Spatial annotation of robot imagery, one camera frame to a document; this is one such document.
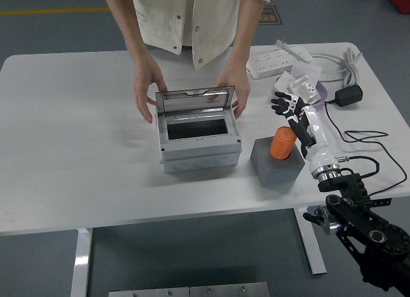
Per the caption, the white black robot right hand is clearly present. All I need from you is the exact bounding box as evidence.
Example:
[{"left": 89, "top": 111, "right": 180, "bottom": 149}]
[{"left": 270, "top": 91, "right": 340, "bottom": 174}]

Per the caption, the person's right hand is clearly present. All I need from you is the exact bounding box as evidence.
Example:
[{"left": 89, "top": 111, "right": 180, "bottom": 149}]
[{"left": 133, "top": 56, "right": 168, "bottom": 124}]

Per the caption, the person's left hand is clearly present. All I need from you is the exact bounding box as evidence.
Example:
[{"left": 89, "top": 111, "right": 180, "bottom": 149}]
[{"left": 207, "top": 66, "right": 252, "bottom": 122}]

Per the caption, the orange cylindrical battery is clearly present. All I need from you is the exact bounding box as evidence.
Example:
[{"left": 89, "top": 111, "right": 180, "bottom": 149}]
[{"left": 269, "top": 126, "right": 297, "bottom": 161}]

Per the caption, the smoky transparent box lid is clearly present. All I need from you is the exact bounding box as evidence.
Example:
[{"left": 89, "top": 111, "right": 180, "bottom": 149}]
[{"left": 155, "top": 85, "right": 236, "bottom": 116}]

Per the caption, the grey plastic box cover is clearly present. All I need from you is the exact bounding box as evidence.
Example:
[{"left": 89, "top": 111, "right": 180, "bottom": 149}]
[{"left": 154, "top": 108, "right": 242, "bottom": 160}]

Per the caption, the grey plastic box base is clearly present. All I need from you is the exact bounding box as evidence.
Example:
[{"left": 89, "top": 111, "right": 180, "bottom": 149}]
[{"left": 159, "top": 148, "right": 242, "bottom": 174}]

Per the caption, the white power strip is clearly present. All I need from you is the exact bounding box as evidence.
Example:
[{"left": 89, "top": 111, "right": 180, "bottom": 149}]
[{"left": 245, "top": 49, "right": 300, "bottom": 80}]

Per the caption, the packaged white socket panel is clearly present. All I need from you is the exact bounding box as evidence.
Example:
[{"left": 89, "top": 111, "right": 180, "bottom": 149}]
[{"left": 288, "top": 74, "right": 324, "bottom": 106}]

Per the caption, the black power adapter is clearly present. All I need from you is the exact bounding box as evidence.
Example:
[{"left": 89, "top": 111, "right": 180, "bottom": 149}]
[{"left": 334, "top": 84, "right": 364, "bottom": 108}]

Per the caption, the grey foam block holder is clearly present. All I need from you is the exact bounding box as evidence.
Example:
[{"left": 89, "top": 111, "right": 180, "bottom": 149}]
[{"left": 249, "top": 136, "right": 306, "bottom": 189}]

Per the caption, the white table leg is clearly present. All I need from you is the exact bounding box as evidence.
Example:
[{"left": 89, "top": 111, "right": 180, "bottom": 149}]
[
  {"left": 294, "top": 207, "right": 328, "bottom": 275},
  {"left": 69, "top": 228, "right": 94, "bottom": 297}
]

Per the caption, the red object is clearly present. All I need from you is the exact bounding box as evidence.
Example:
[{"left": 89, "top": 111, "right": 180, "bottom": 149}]
[{"left": 385, "top": 0, "right": 410, "bottom": 15}]

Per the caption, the grey metal plate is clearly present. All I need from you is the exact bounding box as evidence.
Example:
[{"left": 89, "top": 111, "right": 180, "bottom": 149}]
[
  {"left": 189, "top": 282, "right": 270, "bottom": 297},
  {"left": 108, "top": 285, "right": 191, "bottom": 297}
]

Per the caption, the thin black cable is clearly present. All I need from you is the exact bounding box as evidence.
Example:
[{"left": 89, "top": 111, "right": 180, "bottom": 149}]
[{"left": 324, "top": 99, "right": 407, "bottom": 197}]

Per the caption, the white tilted switch panel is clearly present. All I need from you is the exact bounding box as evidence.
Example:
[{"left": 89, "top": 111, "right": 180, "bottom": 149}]
[{"left": 274, "top": 71, "right": 297, "bottom": 97}]

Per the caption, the white square switch panel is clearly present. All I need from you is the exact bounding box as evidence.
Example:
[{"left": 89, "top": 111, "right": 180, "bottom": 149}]
[{"left": 290, "top": 62, "right": 323, "bottom": 86}]

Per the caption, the white wall plug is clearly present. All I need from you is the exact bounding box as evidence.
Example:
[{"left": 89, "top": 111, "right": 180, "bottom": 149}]
[{"left": 274, "top": 37, "right": 294, "bottom": 54}]

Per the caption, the grey bundled cord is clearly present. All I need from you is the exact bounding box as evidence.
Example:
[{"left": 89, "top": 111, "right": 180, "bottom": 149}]
[{"left": 341, "top": 47, "right": 365, "bottom": 89}]

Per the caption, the thin white cable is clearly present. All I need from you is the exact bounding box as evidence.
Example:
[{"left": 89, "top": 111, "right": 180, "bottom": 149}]
[{"left": 310, "top": 54, "right": 349, "bottom": 84}]

